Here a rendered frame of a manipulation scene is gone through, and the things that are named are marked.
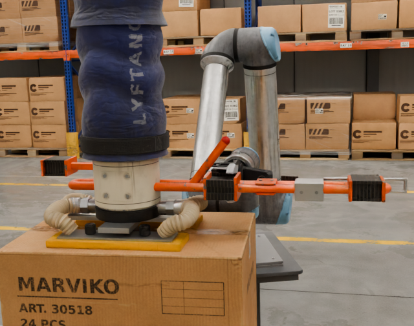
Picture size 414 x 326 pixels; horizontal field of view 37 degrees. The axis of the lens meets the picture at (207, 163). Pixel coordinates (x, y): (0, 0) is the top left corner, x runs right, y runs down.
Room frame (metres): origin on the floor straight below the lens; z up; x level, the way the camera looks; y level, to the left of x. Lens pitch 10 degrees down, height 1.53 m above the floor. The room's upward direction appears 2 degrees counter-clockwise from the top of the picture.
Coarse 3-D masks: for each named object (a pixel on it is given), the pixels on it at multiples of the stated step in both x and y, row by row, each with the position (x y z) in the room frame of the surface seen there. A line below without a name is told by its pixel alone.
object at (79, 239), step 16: (144, 224) 1.46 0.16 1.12; (48, 240) 1.46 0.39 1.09; (64, 240) 1.45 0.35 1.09; (80, 240) 1.45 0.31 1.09; (96, 240) 1.44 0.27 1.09; (112, 240) 1.44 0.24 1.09; (128, 240) 1.43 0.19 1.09; (144, 240) 1.42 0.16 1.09; (160, 240) 1.41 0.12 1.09; (176, 240) 1.43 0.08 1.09
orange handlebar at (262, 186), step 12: (72, 168) 1.86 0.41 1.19; (84, 168) 1.85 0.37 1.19; (72, 180) 1.58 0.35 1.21; (84, 180) 1.60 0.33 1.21; (168, 180) 1.56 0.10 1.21; (180, 180) 1.55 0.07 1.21; (240, 180) 1.53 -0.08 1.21; (252, 180) 1.52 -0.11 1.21; (264, 180) 1.50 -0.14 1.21; (276, 180) 1.50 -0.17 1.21; (240, 192) 1.49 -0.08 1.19; (252, 192) 1.48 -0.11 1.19; (264, 192) 1.47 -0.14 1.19; (276, 192) 1.47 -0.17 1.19; (288, 192) 1.46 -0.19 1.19; (324, 192) 1.44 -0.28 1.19; (336, 192) 1.44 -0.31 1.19; (348, 192) 1.43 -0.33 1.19
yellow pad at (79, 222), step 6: (78, 222) 1.64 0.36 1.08; (84, 222) 1.63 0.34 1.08; (90, 222) 1.63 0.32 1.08; (96, 222) 1.63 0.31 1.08; (102, 222) 1.63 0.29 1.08; (144, 222) 1.60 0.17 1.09; (150, 222) 1.60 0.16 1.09; (156, 222) 1.60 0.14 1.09; (198, 222) 1.60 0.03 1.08; (186, 228) 1.58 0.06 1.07; (192, 228) 1.58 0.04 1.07
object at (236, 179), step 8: (208, 176) 1.52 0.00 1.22; (216, 176) 1.56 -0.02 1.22; (224, 176) 1.56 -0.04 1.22; (232, 176) 1.56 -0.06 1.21; (240, 176) 1.54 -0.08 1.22; (208, 184) 1.48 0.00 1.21; (216, 184) 1.47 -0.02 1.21; (224, 184) 1.47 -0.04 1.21; (232, 184) 1.47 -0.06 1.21; (208, 192) 1.48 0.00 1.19; (216, 192) 1.48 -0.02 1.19; (224, 192) 1.48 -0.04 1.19; (232, 192) 1.47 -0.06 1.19; (216, 200) 1.47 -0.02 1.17; (224, 200) 1.47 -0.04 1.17; (232, 200) 1.47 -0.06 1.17
